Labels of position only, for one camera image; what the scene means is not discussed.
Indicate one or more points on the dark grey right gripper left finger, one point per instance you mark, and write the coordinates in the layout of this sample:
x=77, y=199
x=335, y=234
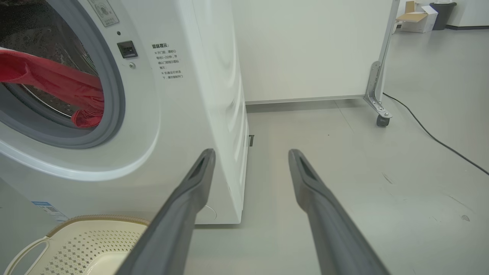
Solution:
x=172, y=236

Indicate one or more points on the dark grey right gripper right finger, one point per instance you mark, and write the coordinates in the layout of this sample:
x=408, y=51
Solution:
x=336, y=244

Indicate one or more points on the red white basketball jersey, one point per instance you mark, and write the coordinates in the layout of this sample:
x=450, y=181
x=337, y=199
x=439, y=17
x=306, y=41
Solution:
x=57, y=80

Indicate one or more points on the cream perforated laundry basket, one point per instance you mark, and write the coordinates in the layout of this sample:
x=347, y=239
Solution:
x=84, y=244

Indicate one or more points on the white washing machine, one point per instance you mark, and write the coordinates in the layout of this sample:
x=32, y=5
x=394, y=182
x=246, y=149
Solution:
x=191, y=114

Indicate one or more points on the black door lock slot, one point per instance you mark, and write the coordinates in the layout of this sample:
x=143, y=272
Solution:
x=127, y=49

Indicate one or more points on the open cardboard box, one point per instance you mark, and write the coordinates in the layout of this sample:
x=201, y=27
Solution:
x=416, y=21

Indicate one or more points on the blue energy label sticker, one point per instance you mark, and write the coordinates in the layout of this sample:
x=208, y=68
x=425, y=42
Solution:
x=47, y=210

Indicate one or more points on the white partition panel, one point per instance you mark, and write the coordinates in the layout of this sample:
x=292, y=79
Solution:
x=305, y=49

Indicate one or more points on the grey warning sticker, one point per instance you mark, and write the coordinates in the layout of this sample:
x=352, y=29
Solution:
x=103, y=11

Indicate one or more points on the black trash bin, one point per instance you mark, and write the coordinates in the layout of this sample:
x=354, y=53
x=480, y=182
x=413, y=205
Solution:
x=443, y=17

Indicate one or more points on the metal caster foot bracket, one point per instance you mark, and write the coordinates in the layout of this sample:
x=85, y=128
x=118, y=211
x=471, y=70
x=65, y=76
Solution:
x=376, y=103

